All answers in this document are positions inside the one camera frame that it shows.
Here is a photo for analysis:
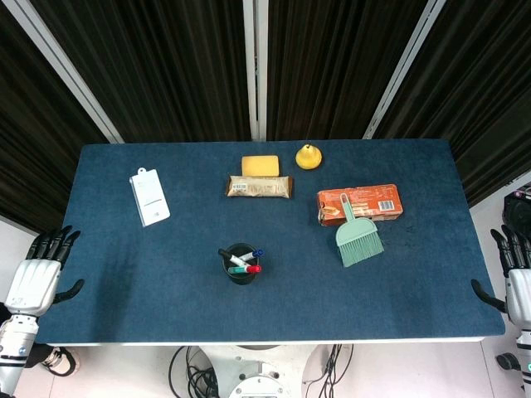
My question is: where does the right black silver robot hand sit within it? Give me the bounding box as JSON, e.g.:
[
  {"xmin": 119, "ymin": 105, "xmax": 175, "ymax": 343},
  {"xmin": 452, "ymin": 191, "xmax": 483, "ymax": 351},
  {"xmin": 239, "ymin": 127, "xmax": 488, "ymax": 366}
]
[{"xmin": 470, "ymin": 224, "xmax": 531, "ymax": 327}]

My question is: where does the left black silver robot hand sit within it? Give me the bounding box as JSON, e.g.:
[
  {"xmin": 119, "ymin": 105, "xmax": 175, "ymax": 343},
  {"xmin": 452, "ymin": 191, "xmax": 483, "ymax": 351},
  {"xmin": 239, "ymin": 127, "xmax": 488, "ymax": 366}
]
[{"xmin": 3, "ymin": 225, "xmax": 85, "ymax": 318}]

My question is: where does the black capped white marker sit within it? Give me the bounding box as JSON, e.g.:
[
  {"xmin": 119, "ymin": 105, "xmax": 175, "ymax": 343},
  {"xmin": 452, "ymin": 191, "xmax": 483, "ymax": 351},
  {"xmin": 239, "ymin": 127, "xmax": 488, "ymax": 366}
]
[{"xmin": 217, "ymin": 248, "xmax": 251, "ymax": 267}]

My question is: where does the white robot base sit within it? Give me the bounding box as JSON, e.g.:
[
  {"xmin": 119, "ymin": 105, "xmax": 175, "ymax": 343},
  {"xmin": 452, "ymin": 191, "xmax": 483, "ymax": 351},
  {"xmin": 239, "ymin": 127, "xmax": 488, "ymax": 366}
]
[{"xmin": 202, "ymin": 343, "xmax": 320, "ymax": 398}]

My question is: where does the black pen cup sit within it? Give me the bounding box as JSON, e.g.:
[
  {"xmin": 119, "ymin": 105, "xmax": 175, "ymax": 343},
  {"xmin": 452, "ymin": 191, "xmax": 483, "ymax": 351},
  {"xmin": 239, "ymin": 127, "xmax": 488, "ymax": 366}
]
[{"xmin": 218, "ymin": 242, "xmax": 263, "ymax": 286}]

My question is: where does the black caster wheel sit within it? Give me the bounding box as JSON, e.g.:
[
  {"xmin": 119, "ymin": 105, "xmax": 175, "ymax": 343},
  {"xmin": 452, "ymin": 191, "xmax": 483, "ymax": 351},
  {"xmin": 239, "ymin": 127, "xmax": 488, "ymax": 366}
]
[{"xmin": 496, "ymin": 352, "xmax": 524, "ymax": 372}]

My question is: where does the black trouser leg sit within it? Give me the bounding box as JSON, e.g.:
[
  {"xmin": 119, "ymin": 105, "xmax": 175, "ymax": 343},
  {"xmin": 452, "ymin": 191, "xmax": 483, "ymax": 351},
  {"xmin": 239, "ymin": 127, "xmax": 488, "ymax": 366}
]
[{"xmin": 24, "ymin": 342, "xmax": 54, "ymax": 368}]

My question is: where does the black electronic device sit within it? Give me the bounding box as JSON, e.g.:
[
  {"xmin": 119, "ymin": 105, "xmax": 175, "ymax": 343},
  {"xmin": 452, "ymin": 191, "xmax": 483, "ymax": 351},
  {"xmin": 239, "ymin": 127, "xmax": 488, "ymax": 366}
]
[{"xmin": 502, "ymin": 186, "xmax": 531, "ymax": 227}]

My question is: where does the black white shoe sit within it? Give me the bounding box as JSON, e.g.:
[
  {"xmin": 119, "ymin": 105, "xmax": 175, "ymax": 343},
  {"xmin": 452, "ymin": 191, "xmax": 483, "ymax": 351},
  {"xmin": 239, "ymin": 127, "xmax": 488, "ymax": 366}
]
[{"xmin": 41, "ymin": 347, "xmax": 80, "ymax": 376}]

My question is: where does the blue felt table cover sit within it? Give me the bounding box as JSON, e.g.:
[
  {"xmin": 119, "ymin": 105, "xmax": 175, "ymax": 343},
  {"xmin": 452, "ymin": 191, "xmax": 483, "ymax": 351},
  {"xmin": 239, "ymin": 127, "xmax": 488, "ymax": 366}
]
[{"xmin": 46, "ymin": 138, "xmax": 507, "ymax": 347}]

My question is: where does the black pleated curtain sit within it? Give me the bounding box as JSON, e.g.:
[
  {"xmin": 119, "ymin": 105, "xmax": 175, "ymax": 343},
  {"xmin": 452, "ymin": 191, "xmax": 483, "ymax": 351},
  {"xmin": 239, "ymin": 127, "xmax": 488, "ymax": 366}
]
[
  {"xmin": 265, "ymin": 0, "xmax": 428, "ymax": 142},
  {"xmin": 373, "ymin": 0, "xmax": 531, "ymax": 208},
  {"xmin": 0, "ymin": 0, "xmax": 110, "ymax": 234},
  {"xmin": 31, "ymin": 0, "xmax": 252, "ymax": 144}
]

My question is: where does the white hanging card package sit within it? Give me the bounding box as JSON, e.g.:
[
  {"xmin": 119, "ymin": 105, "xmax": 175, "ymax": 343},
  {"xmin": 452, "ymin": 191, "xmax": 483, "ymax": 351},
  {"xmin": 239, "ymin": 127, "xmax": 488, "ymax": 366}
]
[{"xmin": 129, "ymin": 167, "xmax": 172, "ymax": 228}]

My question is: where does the mint green hand broom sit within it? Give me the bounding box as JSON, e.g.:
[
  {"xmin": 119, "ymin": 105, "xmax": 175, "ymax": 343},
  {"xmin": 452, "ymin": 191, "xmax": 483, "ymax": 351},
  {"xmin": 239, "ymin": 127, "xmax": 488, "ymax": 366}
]
[{"xmin": 334, "ymin": 192, "xmax": 385, "ymax": 269}]

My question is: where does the orange cardboard snack box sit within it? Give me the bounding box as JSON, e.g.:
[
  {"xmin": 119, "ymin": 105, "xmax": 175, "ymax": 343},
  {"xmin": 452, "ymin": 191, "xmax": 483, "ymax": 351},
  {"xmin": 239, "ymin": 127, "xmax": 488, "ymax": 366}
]
[{"xmin": 317, "ymin": 184, "xmax": 405, "ymax": 228}]

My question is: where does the brown snack bar wrapper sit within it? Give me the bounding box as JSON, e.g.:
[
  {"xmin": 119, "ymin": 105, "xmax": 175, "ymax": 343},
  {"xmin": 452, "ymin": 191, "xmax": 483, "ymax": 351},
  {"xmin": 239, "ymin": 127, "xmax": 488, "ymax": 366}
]
[{"xmin": 225, "ymin": 174, "xmax": 295, "ymax": 199}]

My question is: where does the yellow pear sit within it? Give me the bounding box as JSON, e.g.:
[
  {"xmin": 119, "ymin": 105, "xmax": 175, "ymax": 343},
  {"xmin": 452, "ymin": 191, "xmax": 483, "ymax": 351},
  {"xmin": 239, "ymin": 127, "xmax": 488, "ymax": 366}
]
[{"xmin": 295, "ymin": 143, "xmax": 325, "ymax": 171}]

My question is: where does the yellow sponge block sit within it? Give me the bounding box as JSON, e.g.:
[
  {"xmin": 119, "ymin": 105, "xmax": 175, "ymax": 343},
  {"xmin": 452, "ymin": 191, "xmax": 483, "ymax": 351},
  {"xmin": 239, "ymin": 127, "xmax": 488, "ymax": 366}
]
[{"xmin": 241, "ymin": 155, "xmax": 281, "ymax": 178}]

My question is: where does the black floor cable bundle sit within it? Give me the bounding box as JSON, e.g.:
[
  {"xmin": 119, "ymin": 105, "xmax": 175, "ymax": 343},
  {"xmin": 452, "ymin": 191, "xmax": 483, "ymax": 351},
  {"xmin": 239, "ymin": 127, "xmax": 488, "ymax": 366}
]
[
  {"xmin": 168, "ymin": 346, "xmax": 219, "ymax": 398},
  {"xmin": 302, "ymin": 343, "xmax": 354, "ymax": 398}
]

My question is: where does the white frame post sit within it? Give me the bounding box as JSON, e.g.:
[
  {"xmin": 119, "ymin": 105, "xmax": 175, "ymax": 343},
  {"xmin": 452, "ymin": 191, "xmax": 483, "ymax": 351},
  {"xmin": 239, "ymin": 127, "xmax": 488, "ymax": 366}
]
[
  {"xmin": 242, "ymin": 0, "xmax": 270, "ymax": 142},
  {"xmin": 363, "ymin": 0, "xmax": 447, "ymax": 140},
  {"xmin": 3, "ymin": 0, "xmax": 125, "ymax": 144}
]

